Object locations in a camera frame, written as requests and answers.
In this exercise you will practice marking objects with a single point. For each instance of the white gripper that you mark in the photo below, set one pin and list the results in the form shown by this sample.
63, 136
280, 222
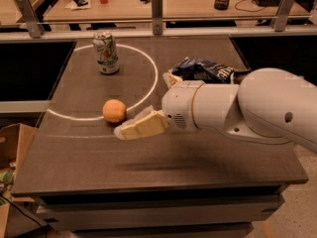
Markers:
178, 105

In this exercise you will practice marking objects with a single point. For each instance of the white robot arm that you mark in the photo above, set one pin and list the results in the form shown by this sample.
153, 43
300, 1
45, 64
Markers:
269, 107

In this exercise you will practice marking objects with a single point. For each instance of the blue chip bag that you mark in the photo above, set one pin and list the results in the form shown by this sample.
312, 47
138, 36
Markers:
207, 70

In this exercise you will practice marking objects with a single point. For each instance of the orange fruit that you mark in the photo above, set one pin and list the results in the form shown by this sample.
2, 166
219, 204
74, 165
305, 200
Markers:
114, 111

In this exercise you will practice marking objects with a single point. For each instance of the green white soda can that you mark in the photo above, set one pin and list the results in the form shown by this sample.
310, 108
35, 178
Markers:
106, 52

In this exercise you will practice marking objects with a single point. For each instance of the black mesh pen cup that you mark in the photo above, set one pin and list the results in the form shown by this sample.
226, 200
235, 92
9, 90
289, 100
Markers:
221, 4

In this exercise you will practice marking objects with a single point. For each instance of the grey drawer cabinet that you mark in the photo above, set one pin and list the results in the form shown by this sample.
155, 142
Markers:
164, 209

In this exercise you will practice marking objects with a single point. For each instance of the cardboard box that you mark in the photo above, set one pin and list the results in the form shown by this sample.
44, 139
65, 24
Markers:
15, 141

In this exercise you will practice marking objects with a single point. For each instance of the middle metal bracket post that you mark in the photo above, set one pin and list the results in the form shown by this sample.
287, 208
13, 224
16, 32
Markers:
157, 17

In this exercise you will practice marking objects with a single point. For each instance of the metal bracket post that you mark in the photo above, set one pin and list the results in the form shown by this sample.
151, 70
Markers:
278, 23
33, 25
157, 17

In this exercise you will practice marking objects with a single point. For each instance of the left metal bracket post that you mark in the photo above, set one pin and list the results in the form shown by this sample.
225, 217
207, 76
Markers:
33, 25

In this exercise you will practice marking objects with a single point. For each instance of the right metal bracket post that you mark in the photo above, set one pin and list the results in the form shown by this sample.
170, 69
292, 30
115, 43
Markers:
278, 23

